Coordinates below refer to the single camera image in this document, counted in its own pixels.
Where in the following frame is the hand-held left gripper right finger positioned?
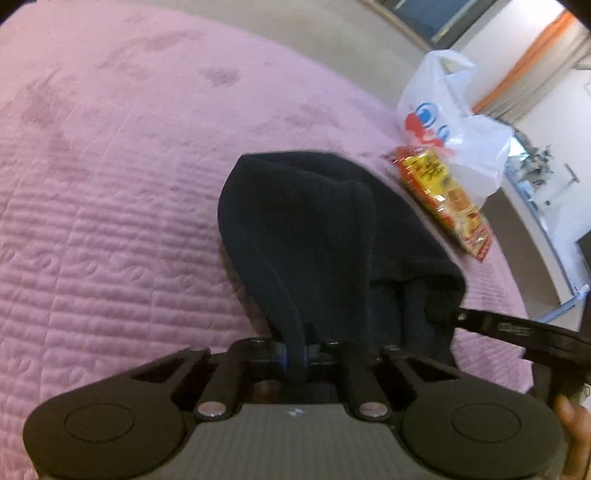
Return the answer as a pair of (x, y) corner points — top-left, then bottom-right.
(305, 340), (459, 422)

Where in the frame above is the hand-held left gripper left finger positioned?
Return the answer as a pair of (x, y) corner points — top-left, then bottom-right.
(131, 337), (291, 422)

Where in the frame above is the person's right hand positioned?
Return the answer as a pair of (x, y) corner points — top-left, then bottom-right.
(551, 390), (591, 464)

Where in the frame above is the yellow red snack packet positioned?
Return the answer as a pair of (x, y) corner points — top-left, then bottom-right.
(382, 145), (495, 263)

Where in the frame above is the dark window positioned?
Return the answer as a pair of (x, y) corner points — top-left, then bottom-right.
(369, 0), (502, 44)

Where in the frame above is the pink quilted bedspread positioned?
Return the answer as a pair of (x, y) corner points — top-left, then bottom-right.
(0, 0), (534, 462)

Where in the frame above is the orange curtain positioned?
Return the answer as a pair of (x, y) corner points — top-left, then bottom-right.
(471, 10), (583, 115)

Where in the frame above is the white plastic bag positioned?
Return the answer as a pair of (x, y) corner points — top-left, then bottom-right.
(396, 49), (514, 210)

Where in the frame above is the white shelf unit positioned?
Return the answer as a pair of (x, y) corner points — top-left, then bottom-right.
(501, 124), (591, 319)

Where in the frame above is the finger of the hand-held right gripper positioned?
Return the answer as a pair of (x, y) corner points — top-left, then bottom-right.
(455, 308), (533, 346)

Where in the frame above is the dark navy garment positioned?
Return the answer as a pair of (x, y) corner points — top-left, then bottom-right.
(218, 150), (467, 384)

